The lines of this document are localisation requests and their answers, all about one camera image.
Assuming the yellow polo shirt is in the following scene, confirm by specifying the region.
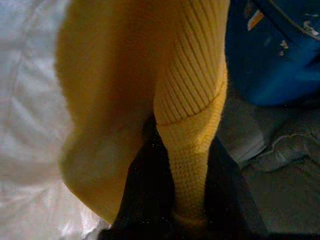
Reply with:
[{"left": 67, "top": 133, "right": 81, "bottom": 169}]
[{"left": 54, "top": 0, "right": 231, "bottom": 226}]

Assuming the white shirt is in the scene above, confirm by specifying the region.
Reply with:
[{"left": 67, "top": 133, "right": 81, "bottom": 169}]
[{"left": 0, "top": 0, "right": 112, "bottom": 240}]

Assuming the white crumpled cloth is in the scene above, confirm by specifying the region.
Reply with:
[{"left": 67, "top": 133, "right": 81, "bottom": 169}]
[{"left": 219, "top": 119, "right": 320, "bottom": 173}]

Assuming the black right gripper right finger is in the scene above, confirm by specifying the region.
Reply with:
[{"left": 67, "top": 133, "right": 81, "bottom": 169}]
[{"left": 203, "top": 136, "right": 270, "bottom": 240}]

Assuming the blue storage bin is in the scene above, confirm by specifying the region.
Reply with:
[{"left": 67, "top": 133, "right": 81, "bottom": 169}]
[{"left": 224, "top": 0, "right": 320, "bottom": 108}]

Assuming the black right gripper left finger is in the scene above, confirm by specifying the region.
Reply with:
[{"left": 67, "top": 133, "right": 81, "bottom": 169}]
[{"left": 98, "top": 117, "right": 177, "bottom": 240}]

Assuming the grey-green sofa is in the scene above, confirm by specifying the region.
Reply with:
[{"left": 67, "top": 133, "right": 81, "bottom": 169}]
[{"left": 217, "top": 84, "right": 320, "bottom": 236}]

